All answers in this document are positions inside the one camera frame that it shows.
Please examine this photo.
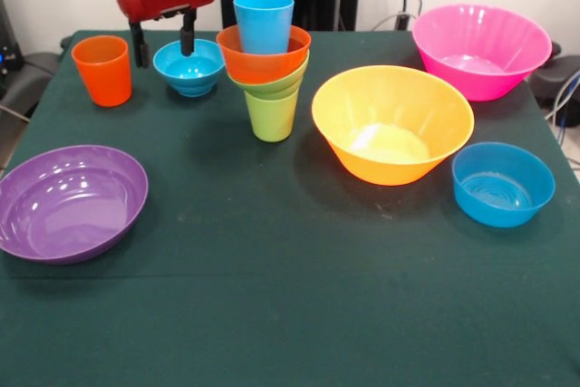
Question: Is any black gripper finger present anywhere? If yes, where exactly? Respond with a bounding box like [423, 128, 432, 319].
[179, 8, 199, 57]
[129, 22, 151, 70]

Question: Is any orange round bowl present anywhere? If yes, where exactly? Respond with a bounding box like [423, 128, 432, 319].
[216, 24, 314, 85]

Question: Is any blue plastic cup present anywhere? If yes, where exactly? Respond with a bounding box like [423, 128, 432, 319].
[232, 0, 295, 54]

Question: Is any green stepped bowl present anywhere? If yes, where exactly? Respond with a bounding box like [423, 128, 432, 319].
[226, 50, 311, 101]

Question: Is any light blue stepped bowl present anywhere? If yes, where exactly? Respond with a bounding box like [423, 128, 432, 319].
[152, 38, 227, 98]

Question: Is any orange plastic cup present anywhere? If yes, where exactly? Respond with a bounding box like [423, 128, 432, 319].
[71, 34, 133, 109]

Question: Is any green plastic cup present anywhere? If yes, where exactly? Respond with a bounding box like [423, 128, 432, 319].
[244, 89, 300, 142]

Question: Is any black computer case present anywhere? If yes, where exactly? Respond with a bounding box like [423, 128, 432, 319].
[0, 0, 24, 99]

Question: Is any large purple bowl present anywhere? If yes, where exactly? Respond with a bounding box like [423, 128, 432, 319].
[0, 144, 150, 266]

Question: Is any large yellow-orange bowl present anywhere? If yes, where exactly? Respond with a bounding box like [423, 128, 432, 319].
[311, 64, 476, 187]

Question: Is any large pink bowl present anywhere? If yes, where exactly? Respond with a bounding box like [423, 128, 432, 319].
[411, 3, 554, 102]

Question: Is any dark green tablecloth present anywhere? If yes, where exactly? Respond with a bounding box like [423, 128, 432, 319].
[0, 29, 580, 387]

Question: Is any blue round bowl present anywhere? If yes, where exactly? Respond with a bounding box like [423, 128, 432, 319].
[451, 141, 556, 228]

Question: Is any black equipment base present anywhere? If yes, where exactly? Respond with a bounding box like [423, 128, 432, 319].
[527, 40, 580, 110]

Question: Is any white cable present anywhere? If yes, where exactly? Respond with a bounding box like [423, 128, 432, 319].
[369, 12, 416, 31]

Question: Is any grey cable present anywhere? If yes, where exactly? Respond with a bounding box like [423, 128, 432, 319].
[543, 67, 580, 134]

